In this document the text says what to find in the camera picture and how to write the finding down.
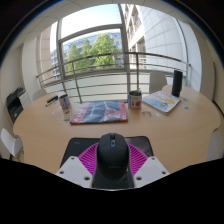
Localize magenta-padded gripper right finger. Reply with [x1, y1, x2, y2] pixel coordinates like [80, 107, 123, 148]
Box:
[128, 143, 171, 188]

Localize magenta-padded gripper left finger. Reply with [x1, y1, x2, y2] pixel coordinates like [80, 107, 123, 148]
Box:
[54, 142, 100, 188]

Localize black computer mouse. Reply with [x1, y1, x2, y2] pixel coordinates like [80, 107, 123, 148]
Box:
[95, 132, 131, 183]

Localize black horse-print mouse pad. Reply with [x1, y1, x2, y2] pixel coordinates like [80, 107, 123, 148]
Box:
[59, 135, 155, 169]

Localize small metal key bunch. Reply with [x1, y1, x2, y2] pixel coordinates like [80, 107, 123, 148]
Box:
[140, 110, 153, 118]

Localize red and blue magazine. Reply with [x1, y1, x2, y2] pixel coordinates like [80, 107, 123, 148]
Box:
[69, 100, 129, 125]

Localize printed white mug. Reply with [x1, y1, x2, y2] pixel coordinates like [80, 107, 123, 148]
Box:
[58, 93, 72, 112]

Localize light blue picture book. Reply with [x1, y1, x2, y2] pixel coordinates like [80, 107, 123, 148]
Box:
[142, 90, 182, 115]

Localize white mug with plant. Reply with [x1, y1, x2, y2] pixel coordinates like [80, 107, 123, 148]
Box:
[127, 88, 143, 110]

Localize dark blue stapler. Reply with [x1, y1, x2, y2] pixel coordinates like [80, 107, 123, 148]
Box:
[45, 95, 59, 107]

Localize black and white printer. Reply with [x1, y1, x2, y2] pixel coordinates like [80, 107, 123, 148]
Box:
[5, 87, 27, 124]

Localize tall black cylindrical bottle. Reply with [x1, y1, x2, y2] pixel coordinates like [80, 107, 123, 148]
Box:
[171, 69, 184, 98]

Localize metal balcony railing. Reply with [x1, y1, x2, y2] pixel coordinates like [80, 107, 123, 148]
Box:
[35, 51, 190, 104]

